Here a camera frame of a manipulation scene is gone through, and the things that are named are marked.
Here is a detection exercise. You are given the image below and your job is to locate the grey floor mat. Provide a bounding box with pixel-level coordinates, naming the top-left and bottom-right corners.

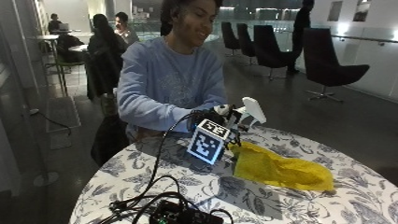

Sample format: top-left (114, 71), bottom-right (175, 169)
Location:
top-left (45, 95), bottom-right (82, 133)

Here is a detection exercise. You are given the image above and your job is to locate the the person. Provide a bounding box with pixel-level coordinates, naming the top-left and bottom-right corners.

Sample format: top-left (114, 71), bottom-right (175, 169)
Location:
top-left (115, 0), bottom-right (230, 143)

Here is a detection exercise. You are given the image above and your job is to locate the black electronics box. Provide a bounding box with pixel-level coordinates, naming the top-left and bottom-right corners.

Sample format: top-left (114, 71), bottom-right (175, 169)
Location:
top-left (147, 200), bottom-right (224, 224)

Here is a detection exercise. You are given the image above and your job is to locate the metal handrail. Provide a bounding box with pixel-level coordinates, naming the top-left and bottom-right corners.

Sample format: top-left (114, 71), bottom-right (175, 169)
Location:
top-left (329, 33), bottom-right (398, 45)

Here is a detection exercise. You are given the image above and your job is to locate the white glove camera mount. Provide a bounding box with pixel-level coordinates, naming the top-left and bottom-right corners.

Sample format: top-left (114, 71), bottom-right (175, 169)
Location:
top-left (212, 104), bottom-right (235, 117)

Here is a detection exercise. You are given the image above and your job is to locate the black glove cable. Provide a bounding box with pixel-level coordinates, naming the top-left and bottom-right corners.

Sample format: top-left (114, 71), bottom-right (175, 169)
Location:
top-left (107, 112), bottom-right (199, 216)

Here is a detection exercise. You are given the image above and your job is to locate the green metal chair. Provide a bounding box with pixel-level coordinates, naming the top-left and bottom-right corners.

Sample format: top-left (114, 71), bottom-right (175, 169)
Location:
top-left (43, 46), bottom-right (85, 97)

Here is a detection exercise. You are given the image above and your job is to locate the white marker cube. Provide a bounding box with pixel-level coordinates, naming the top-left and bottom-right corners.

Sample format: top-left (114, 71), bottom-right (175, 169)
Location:
top-left (184, 118), bottom-right (231, 166)

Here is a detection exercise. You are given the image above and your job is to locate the black looped cable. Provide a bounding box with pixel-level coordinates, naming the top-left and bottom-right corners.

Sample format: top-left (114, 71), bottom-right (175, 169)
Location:
top-left (95, 175), bottom-right (235, 224)

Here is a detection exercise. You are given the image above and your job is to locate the black chair back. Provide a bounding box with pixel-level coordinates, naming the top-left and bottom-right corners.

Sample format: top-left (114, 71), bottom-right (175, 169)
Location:
top-left (89, 114), bottom-right (130, 167)

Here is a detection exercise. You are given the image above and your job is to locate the white plastic object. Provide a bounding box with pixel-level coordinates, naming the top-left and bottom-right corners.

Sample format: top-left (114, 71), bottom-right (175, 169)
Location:
top-left (235, 96), bottom-right (267, 129)

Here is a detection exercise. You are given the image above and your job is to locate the large black swivel chair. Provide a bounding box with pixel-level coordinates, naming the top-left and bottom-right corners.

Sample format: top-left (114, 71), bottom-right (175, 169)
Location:
top-left (302, 27), bottom-right (369, 104)

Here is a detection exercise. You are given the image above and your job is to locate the floral tablecloth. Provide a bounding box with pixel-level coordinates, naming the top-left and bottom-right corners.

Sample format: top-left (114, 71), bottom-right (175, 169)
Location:
top-left (67, 124), bottom-right (398, 224)

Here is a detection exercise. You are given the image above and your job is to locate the black lounge chair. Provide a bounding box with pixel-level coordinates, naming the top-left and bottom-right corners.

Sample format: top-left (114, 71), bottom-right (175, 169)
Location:
top-left (219, 21), bottom-right (242, 58)
top-left (236, 22), bottom-right (256, 65)
top-left (252, 24), bottom-right (298, 81)

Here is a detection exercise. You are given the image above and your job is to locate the yellow cloth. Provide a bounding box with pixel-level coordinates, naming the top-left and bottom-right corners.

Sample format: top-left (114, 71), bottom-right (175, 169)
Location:
top-left (228, 141), bottom-right (335, 192)

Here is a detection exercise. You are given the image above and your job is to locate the black floor cable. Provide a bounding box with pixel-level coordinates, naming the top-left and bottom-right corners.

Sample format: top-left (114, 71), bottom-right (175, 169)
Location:
top-left (27, 108), bottom-right (73, 137)

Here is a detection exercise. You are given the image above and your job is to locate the white round table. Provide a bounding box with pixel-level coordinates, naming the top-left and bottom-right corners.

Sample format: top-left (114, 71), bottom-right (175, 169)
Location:
top-left (66, 44), bottom-right (89, 53)
top-left (34, 34), bottom-right (61, 68)

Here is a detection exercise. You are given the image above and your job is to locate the framed wall picture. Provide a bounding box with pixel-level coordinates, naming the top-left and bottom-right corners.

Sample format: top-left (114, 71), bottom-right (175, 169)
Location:
top-left (351, 0), bottom-right (372, 22)
top-left (325, 0), bottom-right (344, 22)

